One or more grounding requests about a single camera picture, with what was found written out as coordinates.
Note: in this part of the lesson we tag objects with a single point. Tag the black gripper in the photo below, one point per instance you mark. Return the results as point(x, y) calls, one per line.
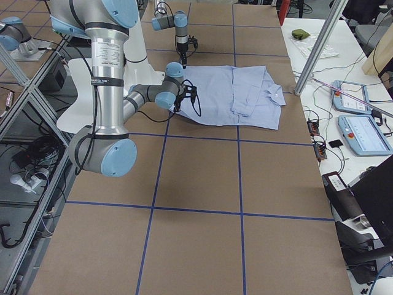
point(178, 99)
point(182, 51)

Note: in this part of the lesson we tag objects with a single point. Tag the light blue striped shirt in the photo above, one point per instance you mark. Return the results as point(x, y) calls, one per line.
point(234, 96)

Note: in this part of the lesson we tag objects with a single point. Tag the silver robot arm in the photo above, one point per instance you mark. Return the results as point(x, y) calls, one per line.
point(164, 18)
point(104, 146)

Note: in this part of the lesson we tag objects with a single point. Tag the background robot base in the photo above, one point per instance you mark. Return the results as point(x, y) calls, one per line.
point(16, 39)

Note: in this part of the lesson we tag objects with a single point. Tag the olive green pouch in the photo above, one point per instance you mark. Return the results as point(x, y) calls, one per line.
point(300, 34)

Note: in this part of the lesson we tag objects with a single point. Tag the orange connector board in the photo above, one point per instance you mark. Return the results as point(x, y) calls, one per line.
point(313, 127)
point(319, 150)

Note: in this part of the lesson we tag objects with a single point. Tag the small black pad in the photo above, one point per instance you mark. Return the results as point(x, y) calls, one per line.
point(335, 143)

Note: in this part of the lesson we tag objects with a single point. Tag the white power strip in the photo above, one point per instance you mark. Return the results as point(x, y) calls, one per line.
point(36, 181)

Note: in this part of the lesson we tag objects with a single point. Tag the far blue teach pendant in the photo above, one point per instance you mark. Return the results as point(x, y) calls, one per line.
point(345, 104)

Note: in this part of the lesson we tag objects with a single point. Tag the blue teach pendant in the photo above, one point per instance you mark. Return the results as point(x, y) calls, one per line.
point(363, 135)
point(345, 104)

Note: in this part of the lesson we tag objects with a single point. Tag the near blue teach pendant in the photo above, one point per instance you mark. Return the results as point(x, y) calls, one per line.
point(363, 135)

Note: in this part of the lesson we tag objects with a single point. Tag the thin metal rod tool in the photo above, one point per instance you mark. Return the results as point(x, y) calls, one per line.
point(352, 97)

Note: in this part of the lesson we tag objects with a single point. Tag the black box device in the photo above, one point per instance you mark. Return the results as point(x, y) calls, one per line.
point(341, 197)

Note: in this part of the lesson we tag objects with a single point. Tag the black monitor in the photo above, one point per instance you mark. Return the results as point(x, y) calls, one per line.
point(373, 192)

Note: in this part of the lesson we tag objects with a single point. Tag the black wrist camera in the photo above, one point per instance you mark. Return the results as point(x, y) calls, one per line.
point(192, 40)
point(190, 92)

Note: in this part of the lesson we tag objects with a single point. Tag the aluminium frame post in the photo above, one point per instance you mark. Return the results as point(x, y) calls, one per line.
point(323, 37)

